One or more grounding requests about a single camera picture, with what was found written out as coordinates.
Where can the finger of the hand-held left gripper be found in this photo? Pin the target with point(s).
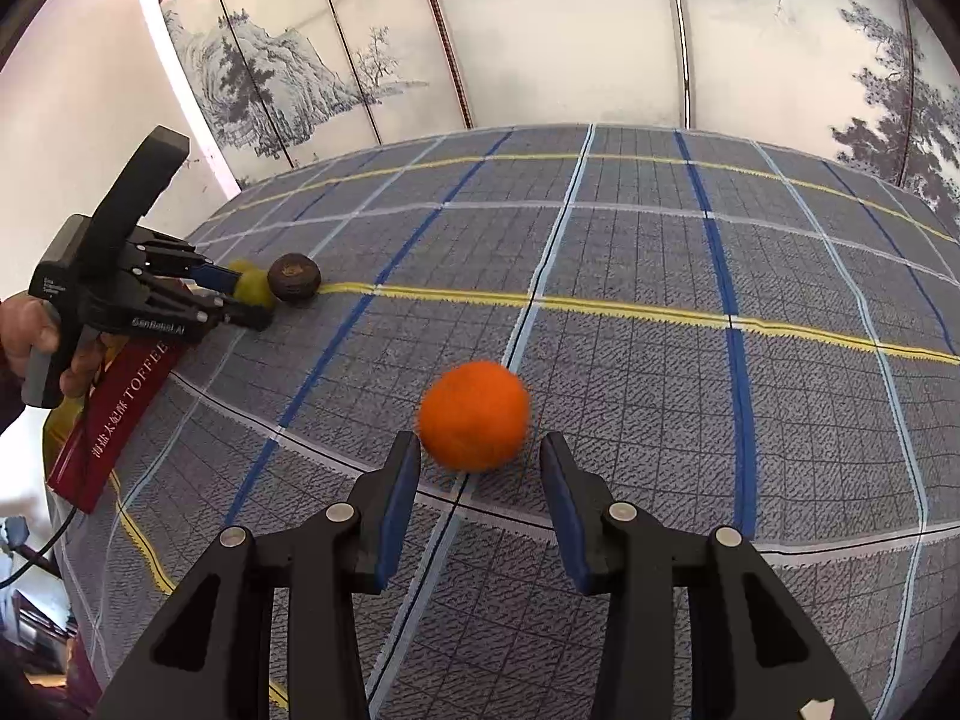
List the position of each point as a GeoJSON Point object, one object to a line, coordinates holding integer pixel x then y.
{"type": "Point", "coordinates": [225, 311]}
{"type": "Point", "coordinates": [214, 275]}

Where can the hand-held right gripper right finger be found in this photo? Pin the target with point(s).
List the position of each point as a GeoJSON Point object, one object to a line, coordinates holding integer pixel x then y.
{"type": "Point", "coordinates": [564, 517]}

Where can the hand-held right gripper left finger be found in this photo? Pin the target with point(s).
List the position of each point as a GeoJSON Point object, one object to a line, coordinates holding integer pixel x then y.
{"type": "Point", "coordinates": [394, 510]}

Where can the yellow-green round fruit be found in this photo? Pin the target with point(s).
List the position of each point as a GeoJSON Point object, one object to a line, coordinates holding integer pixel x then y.
{"type": "Point", "coordinates": [256, 290]}

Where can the orange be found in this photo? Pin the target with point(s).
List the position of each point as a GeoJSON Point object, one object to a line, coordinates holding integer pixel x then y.
{"type": "Point", "coordinates": [472, 416]}

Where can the red candy box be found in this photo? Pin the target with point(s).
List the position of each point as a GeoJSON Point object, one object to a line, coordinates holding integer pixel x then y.
{"type": "Point", "coordinates": [124, 420]}

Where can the person's left forearm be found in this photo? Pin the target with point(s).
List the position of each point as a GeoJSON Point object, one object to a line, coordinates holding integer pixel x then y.
{"type": "Point", "coordinates": [7, 406]}

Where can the person's left hand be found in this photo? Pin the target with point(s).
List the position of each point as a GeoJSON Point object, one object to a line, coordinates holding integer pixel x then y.
{"type": "Point", "coordinates": [19, 330]}

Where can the dark brown round fruit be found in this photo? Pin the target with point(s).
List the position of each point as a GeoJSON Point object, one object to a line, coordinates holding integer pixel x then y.
{"type": "Point", "coordinates": [295, 277]}

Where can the grey plaid cloth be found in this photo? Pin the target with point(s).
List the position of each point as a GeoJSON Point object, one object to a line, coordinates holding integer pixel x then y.
{"type": "Point", "coordinates": [637, 390]}

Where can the dark wooden furniture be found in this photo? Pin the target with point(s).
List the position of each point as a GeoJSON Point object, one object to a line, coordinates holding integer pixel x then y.
{"type": "Point", "coordinates": [37, 626]}

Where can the ink landscape folding screen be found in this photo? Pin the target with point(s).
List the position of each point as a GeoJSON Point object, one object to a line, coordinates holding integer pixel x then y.
{"type": "Point", "coordinates": [525, 30]}

